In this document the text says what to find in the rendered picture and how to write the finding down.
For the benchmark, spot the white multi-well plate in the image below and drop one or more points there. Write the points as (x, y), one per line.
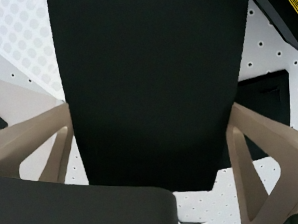
(29, 37)

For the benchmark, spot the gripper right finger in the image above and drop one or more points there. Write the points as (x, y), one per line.
(280, 142)

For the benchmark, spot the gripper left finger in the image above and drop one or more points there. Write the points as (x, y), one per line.
(19, 141)

